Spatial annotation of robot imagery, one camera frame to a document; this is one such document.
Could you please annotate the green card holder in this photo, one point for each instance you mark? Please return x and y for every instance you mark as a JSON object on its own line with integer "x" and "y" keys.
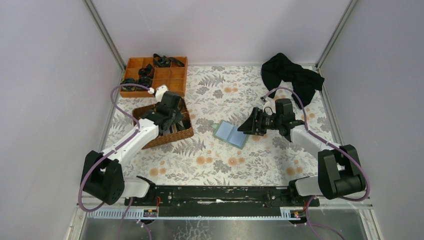
{"x": 228, "y": 133}

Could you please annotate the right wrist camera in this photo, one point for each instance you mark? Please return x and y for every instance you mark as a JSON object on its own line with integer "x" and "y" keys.
{"x": 267, "y": 102}

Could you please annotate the black cloth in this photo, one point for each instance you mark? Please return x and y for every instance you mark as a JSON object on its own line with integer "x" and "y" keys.
{"x": 304, "y": 82}

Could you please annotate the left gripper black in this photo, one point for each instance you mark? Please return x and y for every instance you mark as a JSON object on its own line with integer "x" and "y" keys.
{"x": 175, "y": 117}

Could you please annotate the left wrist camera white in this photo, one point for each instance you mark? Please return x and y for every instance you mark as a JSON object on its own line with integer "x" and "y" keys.
{"x": 160, "y": 91}

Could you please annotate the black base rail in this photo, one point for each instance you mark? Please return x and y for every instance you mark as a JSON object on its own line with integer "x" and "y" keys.
{"x": 184, "y": 196}

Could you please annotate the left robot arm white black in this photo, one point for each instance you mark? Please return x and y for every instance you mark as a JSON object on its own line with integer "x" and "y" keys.
{"x": 103, "y": 176}

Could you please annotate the woven brown basket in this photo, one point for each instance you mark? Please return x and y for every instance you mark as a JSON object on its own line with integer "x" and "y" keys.
{"x": 169, "y": 137}

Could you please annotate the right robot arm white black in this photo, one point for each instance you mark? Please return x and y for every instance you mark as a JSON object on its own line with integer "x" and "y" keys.
{"x": 338, "y": 167}

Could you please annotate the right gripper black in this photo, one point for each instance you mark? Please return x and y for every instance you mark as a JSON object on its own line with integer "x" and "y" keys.
{"x": 259, "y": 120}

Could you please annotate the white slotted cable duct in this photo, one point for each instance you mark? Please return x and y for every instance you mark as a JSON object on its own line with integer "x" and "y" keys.
{"x": 215, "y": 213}

